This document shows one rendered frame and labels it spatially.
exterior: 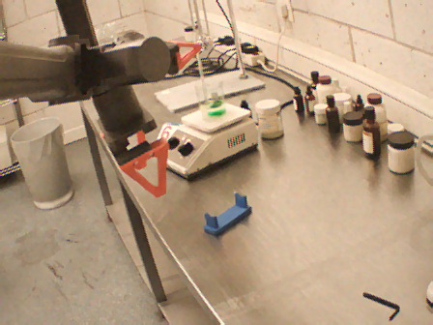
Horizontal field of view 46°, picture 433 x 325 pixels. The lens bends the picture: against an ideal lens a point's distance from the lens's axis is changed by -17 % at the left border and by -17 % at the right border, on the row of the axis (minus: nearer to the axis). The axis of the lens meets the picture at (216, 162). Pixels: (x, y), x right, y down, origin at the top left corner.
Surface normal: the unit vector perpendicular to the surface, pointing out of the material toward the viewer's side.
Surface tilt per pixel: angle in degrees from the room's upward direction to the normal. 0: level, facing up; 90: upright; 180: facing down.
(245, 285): 0
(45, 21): 90
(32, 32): 90
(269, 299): 0
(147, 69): 84
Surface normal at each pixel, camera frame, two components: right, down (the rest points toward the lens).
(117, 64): -0.54, 0.15
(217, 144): 0.58, 0.26
